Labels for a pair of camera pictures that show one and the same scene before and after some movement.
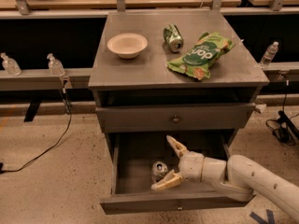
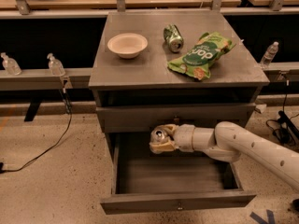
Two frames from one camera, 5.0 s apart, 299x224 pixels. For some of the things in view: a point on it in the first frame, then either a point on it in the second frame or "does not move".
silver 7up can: x=160 y=170 -> x=159 y=135
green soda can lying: x=173 y=37 does not move
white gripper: x=192 y=166 -> x=183 y=137
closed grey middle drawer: x=174 y=118 does not move
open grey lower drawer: x=132 y=158 does not move
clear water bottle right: x=269 y=55 does not move
